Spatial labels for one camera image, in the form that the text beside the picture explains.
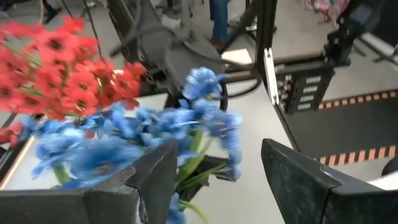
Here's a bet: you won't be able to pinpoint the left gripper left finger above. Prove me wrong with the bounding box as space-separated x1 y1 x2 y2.
0 140 178 224

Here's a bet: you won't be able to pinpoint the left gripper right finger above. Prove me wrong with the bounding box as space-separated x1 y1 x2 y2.
261 138 398 224

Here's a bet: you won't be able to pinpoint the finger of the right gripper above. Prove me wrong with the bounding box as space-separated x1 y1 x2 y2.
179 154 238 202

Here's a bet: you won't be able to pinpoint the blue artificial flower bunch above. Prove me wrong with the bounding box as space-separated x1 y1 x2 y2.
20 104 147 190

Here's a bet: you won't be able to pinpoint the green leafy flower stems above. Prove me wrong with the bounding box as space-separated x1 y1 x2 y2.
135 67 244 224

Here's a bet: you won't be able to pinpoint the red artificial flower bunch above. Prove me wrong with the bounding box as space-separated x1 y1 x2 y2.
0 0 398 184
0 15 100 82
0 58 147 147

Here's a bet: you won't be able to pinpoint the striped-edge black floor mat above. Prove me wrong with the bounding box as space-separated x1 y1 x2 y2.
284 90 398 166

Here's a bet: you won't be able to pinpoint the black slotted base box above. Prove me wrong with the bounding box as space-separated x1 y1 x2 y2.
275 60 336 115

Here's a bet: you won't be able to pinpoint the person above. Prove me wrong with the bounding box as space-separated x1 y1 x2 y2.
208 0 233 47

